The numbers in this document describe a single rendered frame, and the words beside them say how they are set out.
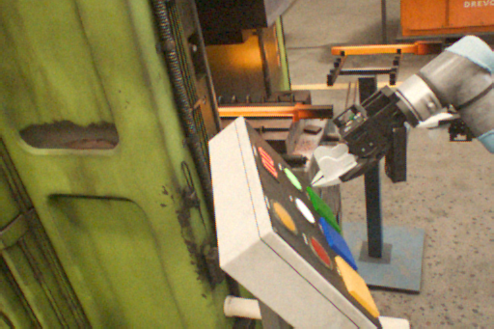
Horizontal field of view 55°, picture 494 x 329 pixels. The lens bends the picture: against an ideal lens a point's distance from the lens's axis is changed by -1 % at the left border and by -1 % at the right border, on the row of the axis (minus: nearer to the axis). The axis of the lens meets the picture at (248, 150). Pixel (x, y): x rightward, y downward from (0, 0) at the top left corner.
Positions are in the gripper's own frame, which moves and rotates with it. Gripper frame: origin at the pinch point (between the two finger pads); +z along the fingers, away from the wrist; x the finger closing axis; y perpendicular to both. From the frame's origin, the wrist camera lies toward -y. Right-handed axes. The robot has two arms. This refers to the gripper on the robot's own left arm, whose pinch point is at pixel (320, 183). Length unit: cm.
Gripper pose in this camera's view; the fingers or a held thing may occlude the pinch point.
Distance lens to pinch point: 87.1
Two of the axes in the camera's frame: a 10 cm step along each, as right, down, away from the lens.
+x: 1.2, 4.7, -8.8
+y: -6.3, -6.4, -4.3
